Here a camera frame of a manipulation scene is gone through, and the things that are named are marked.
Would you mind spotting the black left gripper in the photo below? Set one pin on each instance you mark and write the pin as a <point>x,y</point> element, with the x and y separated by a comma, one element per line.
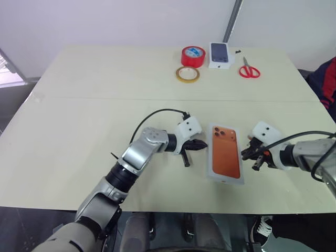
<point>186,155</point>

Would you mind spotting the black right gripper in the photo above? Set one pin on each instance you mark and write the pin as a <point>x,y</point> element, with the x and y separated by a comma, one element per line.
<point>262,155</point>

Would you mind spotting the white box lid frame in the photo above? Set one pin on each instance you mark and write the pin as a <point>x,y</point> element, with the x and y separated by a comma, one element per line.
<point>225,152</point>

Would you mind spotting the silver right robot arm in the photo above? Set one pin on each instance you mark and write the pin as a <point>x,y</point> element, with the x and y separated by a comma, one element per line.
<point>309,153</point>

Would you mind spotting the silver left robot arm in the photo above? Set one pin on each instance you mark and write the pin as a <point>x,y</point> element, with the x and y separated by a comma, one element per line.
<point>136,155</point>

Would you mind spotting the white box with blue phone print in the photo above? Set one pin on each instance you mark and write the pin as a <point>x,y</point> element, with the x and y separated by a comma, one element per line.
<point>220,52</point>

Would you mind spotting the yellow tape roll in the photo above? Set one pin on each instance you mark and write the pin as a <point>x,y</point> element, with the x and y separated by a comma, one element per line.
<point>179,78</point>

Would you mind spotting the black and white sneaker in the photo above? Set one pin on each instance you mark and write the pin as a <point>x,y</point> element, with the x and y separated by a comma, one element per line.
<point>261,227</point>

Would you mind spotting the black shoe with white logo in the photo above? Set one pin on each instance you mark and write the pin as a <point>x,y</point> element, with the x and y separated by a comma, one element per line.
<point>188,227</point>
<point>151,225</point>

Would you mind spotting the red tape roll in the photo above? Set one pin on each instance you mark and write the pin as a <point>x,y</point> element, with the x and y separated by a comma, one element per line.
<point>193,61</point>

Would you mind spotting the dark rounded shape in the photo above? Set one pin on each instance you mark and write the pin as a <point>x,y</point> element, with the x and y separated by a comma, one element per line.
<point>210,233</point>
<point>136,233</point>

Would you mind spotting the black trouser leg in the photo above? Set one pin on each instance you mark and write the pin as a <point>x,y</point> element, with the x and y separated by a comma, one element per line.
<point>302,233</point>

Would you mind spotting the small black clip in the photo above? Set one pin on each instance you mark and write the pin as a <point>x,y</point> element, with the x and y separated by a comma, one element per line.
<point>238,51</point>

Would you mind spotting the person in dark red jacket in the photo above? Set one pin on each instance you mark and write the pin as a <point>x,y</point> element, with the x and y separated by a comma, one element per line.
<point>326,81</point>

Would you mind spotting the grey metal pole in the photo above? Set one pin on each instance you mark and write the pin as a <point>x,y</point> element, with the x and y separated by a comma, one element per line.
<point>233,18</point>

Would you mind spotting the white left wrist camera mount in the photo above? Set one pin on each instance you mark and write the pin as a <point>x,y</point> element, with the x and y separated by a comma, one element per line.
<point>189,128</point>

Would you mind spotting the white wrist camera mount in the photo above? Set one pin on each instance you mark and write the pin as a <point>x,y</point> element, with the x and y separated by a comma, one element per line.
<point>189,128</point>
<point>267,132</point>

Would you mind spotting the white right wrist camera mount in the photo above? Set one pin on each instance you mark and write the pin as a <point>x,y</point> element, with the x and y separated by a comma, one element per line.
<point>267,132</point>

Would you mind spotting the grey window frame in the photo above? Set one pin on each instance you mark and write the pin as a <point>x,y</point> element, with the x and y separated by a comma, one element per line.
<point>10,68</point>

